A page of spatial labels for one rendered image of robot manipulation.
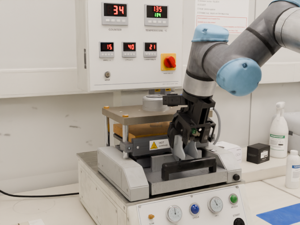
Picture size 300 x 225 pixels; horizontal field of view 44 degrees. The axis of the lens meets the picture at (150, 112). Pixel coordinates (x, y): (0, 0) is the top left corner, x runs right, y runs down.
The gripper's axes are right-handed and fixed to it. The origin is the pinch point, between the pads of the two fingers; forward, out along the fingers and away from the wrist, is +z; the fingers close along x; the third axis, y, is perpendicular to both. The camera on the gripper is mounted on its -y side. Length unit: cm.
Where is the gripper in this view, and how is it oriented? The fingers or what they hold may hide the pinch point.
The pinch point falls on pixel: (178, 156)
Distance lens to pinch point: 98.5
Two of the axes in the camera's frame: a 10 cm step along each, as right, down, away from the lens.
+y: 4.0, 4.8, -7.8
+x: 9.0, -0.7, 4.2
